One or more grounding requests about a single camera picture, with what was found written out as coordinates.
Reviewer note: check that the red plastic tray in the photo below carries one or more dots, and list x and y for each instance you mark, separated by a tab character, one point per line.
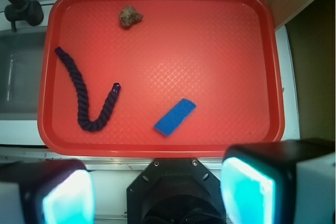
103	86

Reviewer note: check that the metal sink basin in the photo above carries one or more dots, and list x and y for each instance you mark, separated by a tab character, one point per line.
21	63

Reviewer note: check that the blue rectangular sponge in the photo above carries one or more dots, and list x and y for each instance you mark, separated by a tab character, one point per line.
167	124

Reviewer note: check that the black faucet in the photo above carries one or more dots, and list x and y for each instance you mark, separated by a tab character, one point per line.
24	10

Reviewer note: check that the brown rock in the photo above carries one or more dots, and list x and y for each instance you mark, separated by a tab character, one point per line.
129	16

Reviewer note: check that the black octagonal mount plate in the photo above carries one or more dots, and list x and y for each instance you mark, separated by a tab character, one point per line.
180	190

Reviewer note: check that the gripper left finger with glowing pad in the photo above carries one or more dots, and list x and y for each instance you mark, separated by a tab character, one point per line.
47	192

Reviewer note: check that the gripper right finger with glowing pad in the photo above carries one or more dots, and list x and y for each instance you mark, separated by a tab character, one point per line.
291	181

